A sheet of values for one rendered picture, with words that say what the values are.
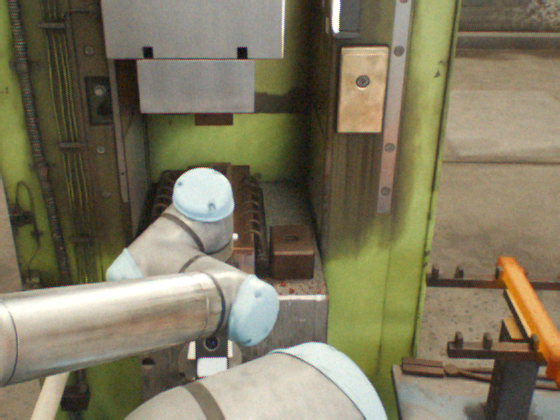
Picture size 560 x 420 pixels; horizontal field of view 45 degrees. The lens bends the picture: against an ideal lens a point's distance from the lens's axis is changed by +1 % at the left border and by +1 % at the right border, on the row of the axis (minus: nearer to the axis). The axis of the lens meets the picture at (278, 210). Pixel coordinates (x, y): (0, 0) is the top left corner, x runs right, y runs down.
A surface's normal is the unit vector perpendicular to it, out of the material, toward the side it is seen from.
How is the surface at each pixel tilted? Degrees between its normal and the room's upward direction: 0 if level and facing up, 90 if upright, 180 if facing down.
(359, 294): 90
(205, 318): 85
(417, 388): 0
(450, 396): 0
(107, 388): 90
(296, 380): 13
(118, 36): 90
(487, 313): 0
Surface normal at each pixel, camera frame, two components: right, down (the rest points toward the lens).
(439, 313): 0.01, -0.89
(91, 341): 0.79, 0.22
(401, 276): 0.06, 0.45
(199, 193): 0.04, -0.56
